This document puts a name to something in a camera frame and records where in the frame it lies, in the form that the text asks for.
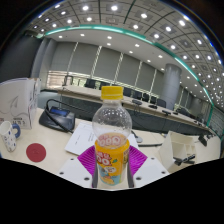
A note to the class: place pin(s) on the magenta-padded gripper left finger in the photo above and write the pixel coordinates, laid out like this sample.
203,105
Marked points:
75,170

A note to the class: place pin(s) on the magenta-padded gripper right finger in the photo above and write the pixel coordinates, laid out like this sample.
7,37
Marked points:
150,170

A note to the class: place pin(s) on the yellow-capped orange-label drink bottle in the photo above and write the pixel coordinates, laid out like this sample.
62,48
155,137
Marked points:
111,160

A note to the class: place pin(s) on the black pen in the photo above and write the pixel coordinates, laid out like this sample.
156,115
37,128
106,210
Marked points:
150,144

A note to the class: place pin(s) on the white printed paper sheet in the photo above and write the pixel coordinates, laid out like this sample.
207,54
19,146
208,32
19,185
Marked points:
80,138

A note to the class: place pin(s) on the white cardboard organizer box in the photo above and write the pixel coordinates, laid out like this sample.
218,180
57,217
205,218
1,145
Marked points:
173,145

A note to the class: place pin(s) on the black marker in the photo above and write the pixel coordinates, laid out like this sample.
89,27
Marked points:
185,159

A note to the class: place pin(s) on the flat round red coaster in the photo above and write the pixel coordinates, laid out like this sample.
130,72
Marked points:
36,152

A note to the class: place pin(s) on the long beige conference desk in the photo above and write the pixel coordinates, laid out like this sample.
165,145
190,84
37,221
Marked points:
83,91

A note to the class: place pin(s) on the row of black office chairs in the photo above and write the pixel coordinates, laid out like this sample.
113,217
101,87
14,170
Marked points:
90,83

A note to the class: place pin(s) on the white copy paper box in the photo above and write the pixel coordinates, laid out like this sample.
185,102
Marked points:
16,103

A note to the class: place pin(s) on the group of ceiling lights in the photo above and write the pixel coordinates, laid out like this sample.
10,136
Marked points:
114,7

